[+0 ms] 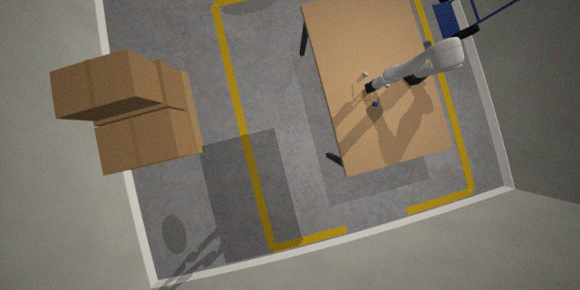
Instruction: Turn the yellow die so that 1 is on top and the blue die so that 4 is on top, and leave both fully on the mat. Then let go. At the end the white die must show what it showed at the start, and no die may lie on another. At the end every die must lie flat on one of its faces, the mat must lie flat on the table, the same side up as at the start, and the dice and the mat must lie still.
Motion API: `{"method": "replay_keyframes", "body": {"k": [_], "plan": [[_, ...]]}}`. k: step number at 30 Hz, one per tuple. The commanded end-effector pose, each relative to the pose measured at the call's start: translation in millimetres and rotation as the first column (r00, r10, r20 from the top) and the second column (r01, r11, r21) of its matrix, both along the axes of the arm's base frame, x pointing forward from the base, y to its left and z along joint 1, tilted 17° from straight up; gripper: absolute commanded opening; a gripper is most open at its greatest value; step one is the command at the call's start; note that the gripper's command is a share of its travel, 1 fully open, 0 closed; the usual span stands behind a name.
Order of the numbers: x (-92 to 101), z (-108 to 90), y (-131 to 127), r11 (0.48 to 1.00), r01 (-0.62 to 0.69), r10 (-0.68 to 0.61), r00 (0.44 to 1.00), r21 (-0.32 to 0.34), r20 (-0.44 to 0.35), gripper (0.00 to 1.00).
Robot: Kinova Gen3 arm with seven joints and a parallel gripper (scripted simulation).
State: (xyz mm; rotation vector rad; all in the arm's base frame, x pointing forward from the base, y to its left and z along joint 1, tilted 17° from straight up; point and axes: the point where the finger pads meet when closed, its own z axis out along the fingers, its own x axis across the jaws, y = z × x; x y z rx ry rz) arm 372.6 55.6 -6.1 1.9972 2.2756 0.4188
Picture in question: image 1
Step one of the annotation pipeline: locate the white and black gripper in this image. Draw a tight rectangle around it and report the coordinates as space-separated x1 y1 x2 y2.
364 77 390 93

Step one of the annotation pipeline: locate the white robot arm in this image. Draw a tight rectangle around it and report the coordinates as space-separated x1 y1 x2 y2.
376 37 464 87

